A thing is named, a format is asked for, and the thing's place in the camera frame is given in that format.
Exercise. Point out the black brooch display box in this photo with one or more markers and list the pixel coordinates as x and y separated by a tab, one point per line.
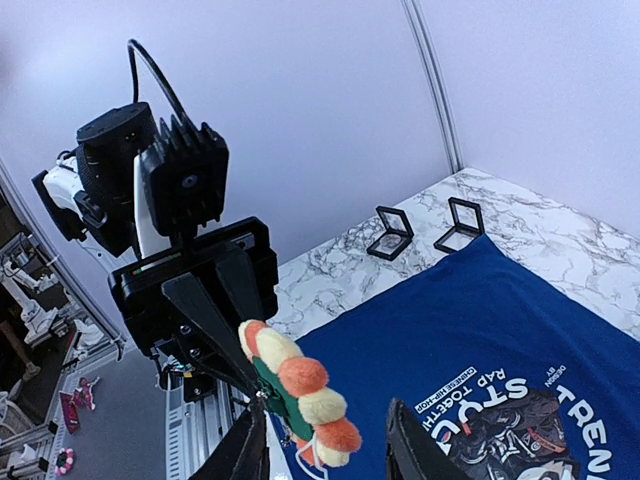
461	227

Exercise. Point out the orange yellow flower brooch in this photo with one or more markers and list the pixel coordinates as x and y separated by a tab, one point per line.
297	391

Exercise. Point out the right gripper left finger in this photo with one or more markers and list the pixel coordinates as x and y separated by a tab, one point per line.
243	453

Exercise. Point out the pink packaging on floor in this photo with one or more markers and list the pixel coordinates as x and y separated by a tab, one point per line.
82	397

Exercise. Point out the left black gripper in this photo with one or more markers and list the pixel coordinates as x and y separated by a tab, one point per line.
189	300

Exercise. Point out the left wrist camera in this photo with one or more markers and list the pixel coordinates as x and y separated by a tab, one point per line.
179	184

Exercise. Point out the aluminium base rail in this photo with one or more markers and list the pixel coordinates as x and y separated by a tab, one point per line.
194	430

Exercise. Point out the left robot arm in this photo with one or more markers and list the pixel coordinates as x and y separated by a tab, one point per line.
90	194

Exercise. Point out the blue printed t-shirt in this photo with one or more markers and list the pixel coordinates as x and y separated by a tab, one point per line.
507	377

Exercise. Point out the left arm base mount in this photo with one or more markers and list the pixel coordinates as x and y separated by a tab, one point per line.
191	385

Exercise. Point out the left aluminium frame post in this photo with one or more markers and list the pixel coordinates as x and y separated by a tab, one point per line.
435	79

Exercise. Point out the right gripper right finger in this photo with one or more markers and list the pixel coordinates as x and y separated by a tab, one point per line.
410	453

